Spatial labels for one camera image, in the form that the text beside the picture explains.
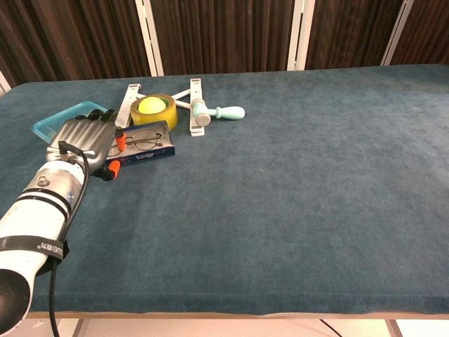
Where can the blue table cloth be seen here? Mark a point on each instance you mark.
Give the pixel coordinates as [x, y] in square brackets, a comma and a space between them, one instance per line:
[280, 193]

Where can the yellow tape roll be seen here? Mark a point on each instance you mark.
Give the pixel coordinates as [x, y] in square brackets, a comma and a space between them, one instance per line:
[156, 118]

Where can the thin-framed eyeglasses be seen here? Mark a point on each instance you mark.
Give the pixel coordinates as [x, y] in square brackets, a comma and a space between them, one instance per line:
[140, 141]

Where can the metal table frame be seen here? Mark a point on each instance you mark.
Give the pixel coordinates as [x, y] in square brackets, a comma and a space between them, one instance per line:
[394, 330]

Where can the white frame post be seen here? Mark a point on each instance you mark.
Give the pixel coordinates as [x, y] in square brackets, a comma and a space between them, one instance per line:
[398, 31]
[3, 84]
[149, 35]
[300, 35]

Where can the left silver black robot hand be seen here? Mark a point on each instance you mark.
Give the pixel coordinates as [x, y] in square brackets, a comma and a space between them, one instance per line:
[80, 138]

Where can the light blue toy hammer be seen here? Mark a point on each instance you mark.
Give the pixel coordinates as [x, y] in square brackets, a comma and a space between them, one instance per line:
[231, 112]

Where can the white folding laptop stand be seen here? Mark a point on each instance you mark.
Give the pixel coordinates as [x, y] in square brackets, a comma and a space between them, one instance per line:
[196, 91]

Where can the clear blue plastic container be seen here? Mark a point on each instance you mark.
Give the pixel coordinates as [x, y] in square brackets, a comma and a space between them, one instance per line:
[43, 127]

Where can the yellow-green tennis ball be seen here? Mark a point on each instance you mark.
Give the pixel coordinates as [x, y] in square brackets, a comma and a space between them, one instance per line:
[151, 105]

